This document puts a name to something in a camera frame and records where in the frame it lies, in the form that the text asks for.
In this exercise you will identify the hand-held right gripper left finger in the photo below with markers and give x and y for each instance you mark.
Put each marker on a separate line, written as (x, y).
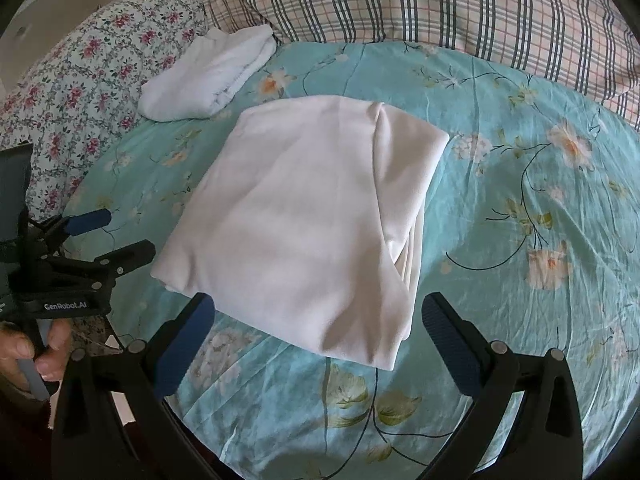
(185, 345)

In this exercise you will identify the floral pillow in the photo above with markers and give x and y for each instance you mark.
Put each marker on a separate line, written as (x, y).
(100, 70)

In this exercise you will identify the large white garment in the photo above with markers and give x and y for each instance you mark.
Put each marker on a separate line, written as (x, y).
(300, 220)

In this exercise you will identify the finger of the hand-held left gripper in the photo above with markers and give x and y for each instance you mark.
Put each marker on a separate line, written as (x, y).
(90, 221)
(127, 255)

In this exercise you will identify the person's left hand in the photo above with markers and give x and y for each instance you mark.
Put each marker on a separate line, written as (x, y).
(52, 355)

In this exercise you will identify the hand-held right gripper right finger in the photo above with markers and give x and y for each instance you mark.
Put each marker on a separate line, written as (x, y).
(450, 345)

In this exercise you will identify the plaid pillow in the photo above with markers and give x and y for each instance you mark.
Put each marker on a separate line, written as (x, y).
(425, 5)

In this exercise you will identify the small white folded garment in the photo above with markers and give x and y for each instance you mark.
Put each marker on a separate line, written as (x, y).
(210, 75)

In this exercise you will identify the teal floral bed sheet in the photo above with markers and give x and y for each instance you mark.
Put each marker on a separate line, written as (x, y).
(500, 200)

